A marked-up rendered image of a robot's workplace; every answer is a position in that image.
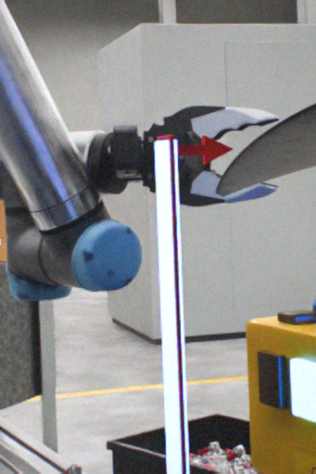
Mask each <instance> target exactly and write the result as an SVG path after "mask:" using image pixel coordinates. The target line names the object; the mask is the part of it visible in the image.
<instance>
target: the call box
mask: <svg viewBox="0 0 316 474"><path fill-rule="evenodd" d="M246 343H247V374H248V402H249V433H251V462H252V466H253V468H254V469H256V470H259V471H261V473H263V474H316V422H313V421H310V420H308V419H307V418H303V417H300V416H297V415H293V413H292V392H291V360H293V359H301V360H305V361H309V362H313V363H316V323H308V324H298V326H294V324H288V323H283V322H279V321H278V320H277V317H270V318H254V319H252V320H250V321H249V322H248V323H247V325H246ZM263 349H265V351H270V352H274V353H277V354H282V355H285V363H286V374H287V396H288V408H286V409H278V408H275V407H271V406H268V405H264V404H263V403H261V402H260V401H259V366H258V351H263Z"/></svg>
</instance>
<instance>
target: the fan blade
mask: <svg viewBox="0 0 316 474"><path fill-rule="evenodd" d="M313 167H316V103H315V104H313V105H311V106H309V107H306V108H304V109H302V110H300V111H298V112H297V113H295V114H293V116H291V117H289V118H286V119H284V120H282V121H281V122H279V123H276V125H275V126H273V127H272V128H270V129H269V130H267V131H265V132H263V133H262V135H260V137H259V138H256V139H255V140H254V141H253V142H251V143H250V144H249V145H248V147H247V148H245V149H243V150H242V151H241V152H240V153H239V155H238V156H237V158H236V159H234V160H233V161H232V163H231V164H230V165H229V166H228V168H227V169H226V171H225V172H224V174H222V176H221V178H220V182H219V184H218V186H217V189H216V194H217V195H220V196H222V197H224V196H226V195H229V194H232V193H234V192H237V191H239V190H242V189H245V188H248V187H250V186H253V185H256V184H260V183H263V182H265V181H267V180H271V179H274V178H277V177H282V176H284V175H287V174H290V173H295V172H297V171H298V170H302V169H305V168H313Z"/></svg>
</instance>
